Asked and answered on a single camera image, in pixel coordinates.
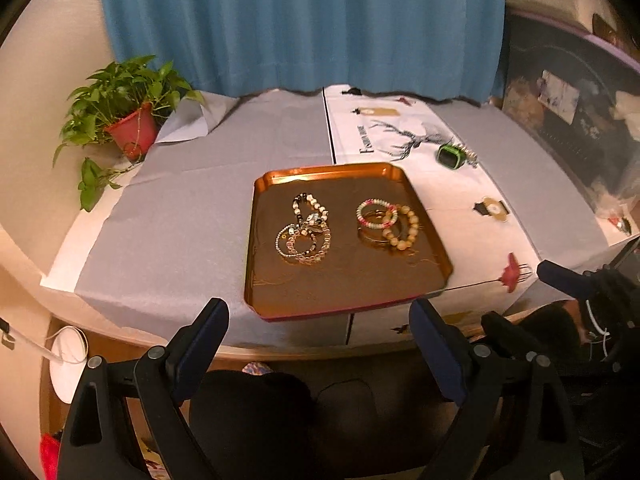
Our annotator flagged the grey tablecloth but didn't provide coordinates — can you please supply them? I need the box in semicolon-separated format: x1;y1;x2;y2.
75;91;613;346

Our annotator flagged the patterned cloth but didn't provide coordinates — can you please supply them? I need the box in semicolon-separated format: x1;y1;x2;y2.
140;440;171;480

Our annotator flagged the white cable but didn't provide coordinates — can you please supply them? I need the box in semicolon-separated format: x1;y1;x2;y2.
0;325;68;363

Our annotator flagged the pink green white bead bracelet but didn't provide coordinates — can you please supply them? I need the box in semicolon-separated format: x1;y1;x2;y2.
356;199;399;227

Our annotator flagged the person's black trouser leg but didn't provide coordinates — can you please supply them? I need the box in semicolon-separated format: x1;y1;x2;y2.
189;370;321;480

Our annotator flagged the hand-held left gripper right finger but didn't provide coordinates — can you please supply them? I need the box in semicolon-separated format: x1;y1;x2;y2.
408;298;586;480

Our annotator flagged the blue curtain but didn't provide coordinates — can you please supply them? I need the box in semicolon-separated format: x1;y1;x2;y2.
97;0;507;106

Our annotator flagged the amber bead bracelet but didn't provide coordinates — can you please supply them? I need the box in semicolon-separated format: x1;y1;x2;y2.
382;204;421;250

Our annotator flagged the white round disc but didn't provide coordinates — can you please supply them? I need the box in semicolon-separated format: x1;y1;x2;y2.
49;326;90;403

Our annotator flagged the dark clear storage box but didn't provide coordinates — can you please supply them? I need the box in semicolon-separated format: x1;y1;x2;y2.
502;10;640;236

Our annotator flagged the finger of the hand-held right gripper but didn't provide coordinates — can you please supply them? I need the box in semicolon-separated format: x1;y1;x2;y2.
537;259;602;302
481;311;552;361

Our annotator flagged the green plant in red pot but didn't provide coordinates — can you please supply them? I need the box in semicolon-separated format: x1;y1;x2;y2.
52;55;207;212

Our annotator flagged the green smartwatch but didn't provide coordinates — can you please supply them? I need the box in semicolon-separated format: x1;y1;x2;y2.
437;143;463;172

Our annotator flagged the silver bead bracelet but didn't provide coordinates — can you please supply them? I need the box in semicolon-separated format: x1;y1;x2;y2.
274;224;306;260

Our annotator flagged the orange metal tray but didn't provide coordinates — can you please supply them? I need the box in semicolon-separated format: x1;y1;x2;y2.
243;161;454;322

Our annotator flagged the black and white bead bracelet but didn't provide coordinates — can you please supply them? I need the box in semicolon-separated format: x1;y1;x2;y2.
291;192;331;233

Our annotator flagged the white deer print table runner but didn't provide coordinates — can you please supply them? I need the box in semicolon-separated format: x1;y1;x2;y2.
322;85;543;348

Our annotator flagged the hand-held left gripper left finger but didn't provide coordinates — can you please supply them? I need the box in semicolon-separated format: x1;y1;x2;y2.
57;297;231;480

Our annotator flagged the red cloth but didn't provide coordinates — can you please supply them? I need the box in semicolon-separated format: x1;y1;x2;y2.
40;432;63;480

